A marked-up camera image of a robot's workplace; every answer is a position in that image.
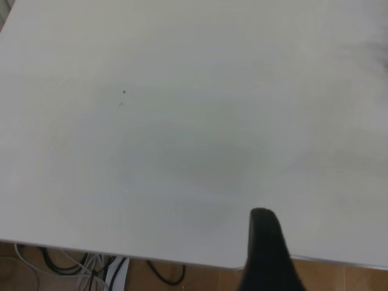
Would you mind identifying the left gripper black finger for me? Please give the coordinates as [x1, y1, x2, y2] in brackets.
[238, 207, 307, 291]

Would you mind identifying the white cable loop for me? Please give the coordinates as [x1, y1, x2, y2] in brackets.
[14, 243, 42, 291]

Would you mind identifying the white cable bundle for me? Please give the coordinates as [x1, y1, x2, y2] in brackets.
[59, 250, 109, 291]

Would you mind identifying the dark green cable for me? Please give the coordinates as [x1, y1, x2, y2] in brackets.
[106, 256, 128, 291]

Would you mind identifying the white table leg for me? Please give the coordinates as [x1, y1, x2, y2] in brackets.
[104, 256, 132, 291]

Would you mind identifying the black cable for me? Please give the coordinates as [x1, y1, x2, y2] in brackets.
[38, 247, 89, 275]
[146, 259, 186, 286]

